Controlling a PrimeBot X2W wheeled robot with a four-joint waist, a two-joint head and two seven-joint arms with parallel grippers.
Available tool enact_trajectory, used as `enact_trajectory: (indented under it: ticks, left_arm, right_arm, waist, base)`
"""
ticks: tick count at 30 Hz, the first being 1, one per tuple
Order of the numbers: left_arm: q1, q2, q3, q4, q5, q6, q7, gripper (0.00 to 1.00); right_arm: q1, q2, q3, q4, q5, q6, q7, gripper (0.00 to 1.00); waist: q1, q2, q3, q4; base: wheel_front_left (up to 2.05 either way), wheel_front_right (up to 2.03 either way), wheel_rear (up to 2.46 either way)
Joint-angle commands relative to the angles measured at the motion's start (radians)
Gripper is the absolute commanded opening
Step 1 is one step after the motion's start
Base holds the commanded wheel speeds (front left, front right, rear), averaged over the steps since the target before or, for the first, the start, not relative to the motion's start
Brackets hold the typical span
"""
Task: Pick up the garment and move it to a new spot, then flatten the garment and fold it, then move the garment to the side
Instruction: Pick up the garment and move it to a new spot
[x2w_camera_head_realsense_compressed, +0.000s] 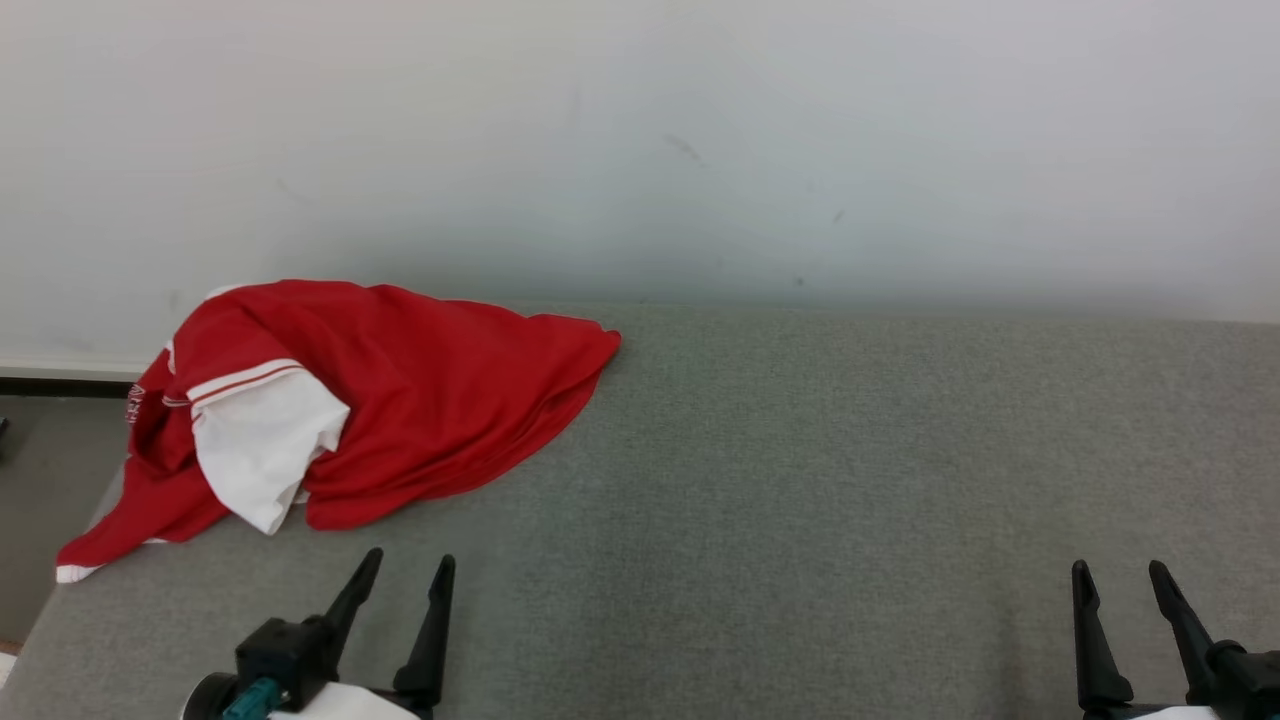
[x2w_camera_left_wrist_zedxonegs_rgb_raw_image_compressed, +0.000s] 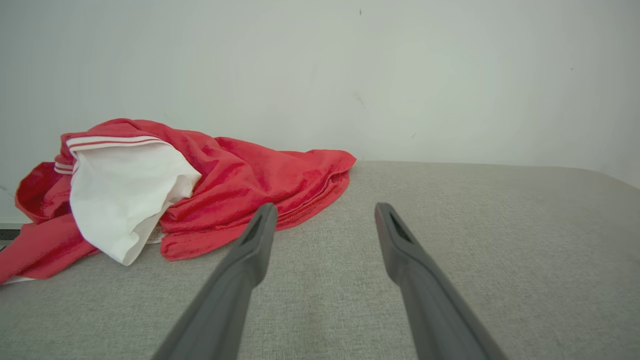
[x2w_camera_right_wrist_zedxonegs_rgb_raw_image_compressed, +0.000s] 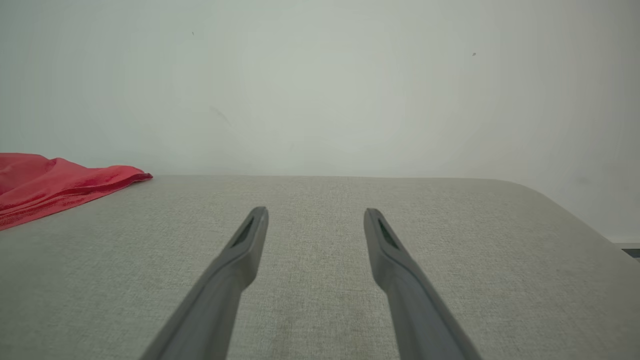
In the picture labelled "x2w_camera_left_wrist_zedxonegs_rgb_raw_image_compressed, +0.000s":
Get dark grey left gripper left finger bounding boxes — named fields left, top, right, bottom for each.
left=152, top=202, right=279, bottom=360

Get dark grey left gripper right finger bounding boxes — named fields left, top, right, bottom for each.
left=375, top=202, right=509, bottom=360

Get red Bulls jersey white sleeves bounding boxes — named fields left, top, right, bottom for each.
left=54, top=118, right=357, bottom=267

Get white and black wall baseboard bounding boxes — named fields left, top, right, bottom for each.
left=0, top=220, right=25, bottom=251

